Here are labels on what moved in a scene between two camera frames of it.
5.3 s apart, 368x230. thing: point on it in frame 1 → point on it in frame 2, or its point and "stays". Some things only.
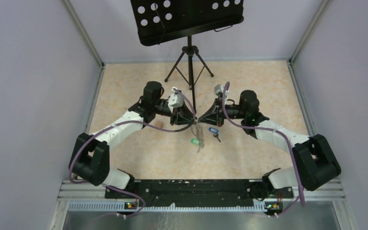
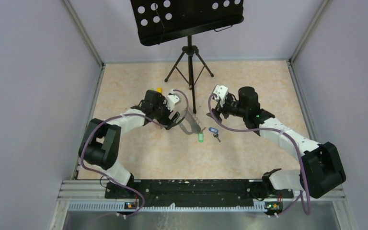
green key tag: (195, 141) → (201, 138)
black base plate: (161, 193) stays
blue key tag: (213, 130) stays
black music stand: (156, 20) stays
